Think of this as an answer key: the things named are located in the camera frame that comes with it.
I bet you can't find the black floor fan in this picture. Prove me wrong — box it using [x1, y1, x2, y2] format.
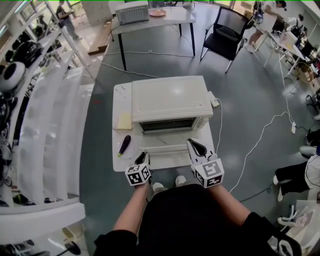
[64, 240, 82, 256]

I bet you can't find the white power cable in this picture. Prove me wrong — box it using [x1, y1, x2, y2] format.
[228, 111, 295, 193]
[277, 49, 294, 123]
[214, 98, 223, 156]

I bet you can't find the grey perforated microwave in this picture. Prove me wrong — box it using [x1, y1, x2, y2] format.
[115, 0, 150, 25]

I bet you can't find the black mesh chair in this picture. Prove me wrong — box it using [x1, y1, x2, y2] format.
[199, 6, 251, 74]

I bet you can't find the white shelving rack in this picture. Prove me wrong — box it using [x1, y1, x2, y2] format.
[0, 0, 97, 208]

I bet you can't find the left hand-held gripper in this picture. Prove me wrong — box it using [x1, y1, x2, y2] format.
[125, 151, 153, 188]

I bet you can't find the grey table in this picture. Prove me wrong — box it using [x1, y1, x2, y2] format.
[109, 6, 197, 72]

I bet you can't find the person's left forearm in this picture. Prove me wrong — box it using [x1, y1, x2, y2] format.
[112, 183, 151, 232]

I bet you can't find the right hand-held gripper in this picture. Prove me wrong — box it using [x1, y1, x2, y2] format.
[187, 138, 224, 189]

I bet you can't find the white desk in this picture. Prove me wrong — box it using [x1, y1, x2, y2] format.
[262, 27, 313, 81]

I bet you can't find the person's black shirt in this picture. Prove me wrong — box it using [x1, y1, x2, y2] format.
[93, 183, 303, 256]

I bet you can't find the clear plate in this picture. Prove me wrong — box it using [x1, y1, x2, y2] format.
[112, 111, 135, 133]
[116, 136, 141, 161]

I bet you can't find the white floor cable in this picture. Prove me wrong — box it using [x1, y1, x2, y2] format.
[100, 49, 196, 79]

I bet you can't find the yellow sponge pad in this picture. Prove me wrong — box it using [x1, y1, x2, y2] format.
[116, 111, 133, 131]

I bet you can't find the person's right forearm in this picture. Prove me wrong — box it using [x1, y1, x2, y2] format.
[206, 184, 252, 227]

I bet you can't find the wooden platform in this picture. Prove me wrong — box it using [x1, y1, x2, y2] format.
[87, 23, 113, 56]

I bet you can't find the white cloth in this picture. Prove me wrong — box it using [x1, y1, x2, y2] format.
[277, 199, 320, 253]

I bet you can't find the glass oven door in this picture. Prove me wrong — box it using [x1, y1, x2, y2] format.
[139, 131, 195, 156]

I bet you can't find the white marble table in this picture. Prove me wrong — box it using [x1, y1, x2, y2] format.
[111, 83, 216, 173]

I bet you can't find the black cable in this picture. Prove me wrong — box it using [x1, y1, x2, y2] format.
[238, 183, 273, 203]

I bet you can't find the black and white headset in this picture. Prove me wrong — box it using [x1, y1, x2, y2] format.
[0, 62, 27, 93]

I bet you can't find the row of black round devices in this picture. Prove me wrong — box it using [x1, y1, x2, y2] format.
[0, 38, 43, 118]

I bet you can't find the white oven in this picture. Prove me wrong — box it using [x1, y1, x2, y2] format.
[131, 75, 214, 135]

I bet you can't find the gold wire basket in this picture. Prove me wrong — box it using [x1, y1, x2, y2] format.
[296, 61, 318, 83]

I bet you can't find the pink plate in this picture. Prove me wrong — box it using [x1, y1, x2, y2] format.
[149, 8, 167, 18]

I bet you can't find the purple eggplant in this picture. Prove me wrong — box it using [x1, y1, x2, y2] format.
[117, 134, 132, 158]

